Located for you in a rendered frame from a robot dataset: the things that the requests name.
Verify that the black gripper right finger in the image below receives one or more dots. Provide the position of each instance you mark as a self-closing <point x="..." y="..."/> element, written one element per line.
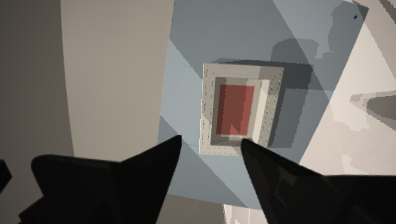
<point x="292" y="194"/>

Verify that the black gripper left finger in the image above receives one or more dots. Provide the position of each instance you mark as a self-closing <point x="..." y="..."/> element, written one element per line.
<point x="134" y="189"/>

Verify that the beige picture frame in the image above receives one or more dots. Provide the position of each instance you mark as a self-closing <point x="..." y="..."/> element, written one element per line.
<point x="238" y="102"/>

